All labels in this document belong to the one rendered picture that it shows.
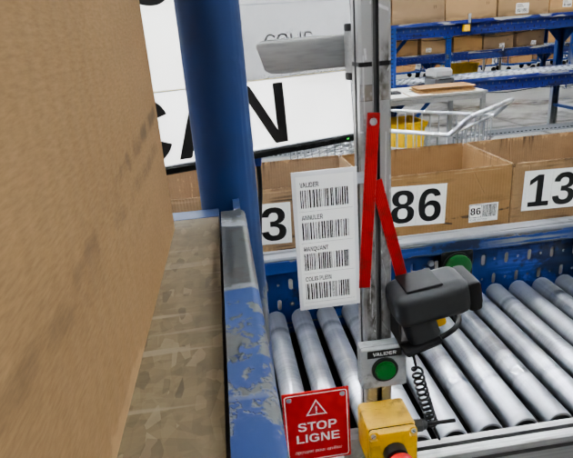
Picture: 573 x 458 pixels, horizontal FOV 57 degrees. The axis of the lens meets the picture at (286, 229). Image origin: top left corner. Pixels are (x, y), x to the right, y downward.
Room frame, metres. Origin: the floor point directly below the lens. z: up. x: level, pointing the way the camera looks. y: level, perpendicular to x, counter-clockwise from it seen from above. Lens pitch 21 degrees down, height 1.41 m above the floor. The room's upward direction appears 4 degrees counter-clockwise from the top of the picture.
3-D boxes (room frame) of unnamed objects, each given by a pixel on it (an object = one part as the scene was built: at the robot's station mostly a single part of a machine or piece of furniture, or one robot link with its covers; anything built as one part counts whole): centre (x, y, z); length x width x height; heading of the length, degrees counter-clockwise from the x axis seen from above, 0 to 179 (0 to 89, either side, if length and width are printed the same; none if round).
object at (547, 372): (0.99, -0.50, 0.72); 0.52 x 0.05 x 0.05; 6
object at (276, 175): (1.39, 0.00, 0.97); 0.39 x 0.29 x 0.17; 96
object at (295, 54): (0.74, 0.01, 1.40); 0.28 x 0.11 x 0.11; 96
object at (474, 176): (1.43, -0.39, 0.96); 0.39 x 0.29 x 0.17; 96
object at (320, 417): (0.64, -0.05, 0.85); 0.16 x 0.01 x 0.13; 96
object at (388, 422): (0.62, -0.16, 0.84); 0.15 x 0.09 x 0.07; 96
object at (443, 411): (0.96, -0.24, 0.72); 0.52 x 0.05 x 0.05; 6
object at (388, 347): (0.64, -0.12, 0.95); 0.07 x 0.03 x 0.07; 96
